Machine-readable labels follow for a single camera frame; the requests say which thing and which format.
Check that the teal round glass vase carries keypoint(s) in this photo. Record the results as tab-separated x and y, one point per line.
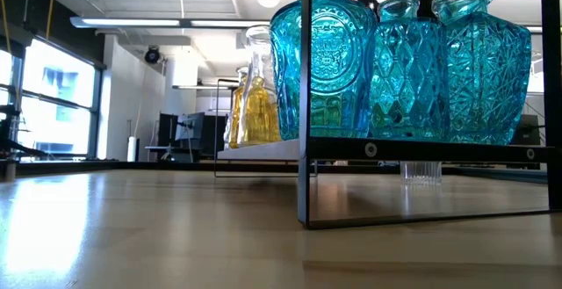
333	60

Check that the teal glass bottle vase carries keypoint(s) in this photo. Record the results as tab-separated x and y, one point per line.
408	82

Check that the clear glass cylinder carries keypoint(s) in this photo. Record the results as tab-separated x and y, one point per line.
259	56

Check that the teal faceted glass vase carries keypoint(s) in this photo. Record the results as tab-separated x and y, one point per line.
487	82

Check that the clear tall ribbed glass vase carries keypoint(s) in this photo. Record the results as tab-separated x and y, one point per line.
241	71

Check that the wide yellow glass vase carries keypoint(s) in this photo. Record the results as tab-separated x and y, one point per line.
263	113

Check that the clear ribbed glass bottle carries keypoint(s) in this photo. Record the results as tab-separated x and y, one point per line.
420	172

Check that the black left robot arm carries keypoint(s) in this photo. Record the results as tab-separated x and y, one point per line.
6	122

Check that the computer monitor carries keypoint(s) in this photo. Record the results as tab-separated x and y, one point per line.
527	128

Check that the black ceiling spotlight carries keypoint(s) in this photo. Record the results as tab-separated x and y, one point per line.
152	55

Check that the ceiling light strip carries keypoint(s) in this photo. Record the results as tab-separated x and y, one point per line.
131	22

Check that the white paper roll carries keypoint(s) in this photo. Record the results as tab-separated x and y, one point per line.
131	148

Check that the window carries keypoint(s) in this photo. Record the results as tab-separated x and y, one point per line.
61	104

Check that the wooden shelf black metal frame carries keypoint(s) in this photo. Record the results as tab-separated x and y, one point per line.
417	150

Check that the black aluminium rig frame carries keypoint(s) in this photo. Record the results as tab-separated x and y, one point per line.
131	166

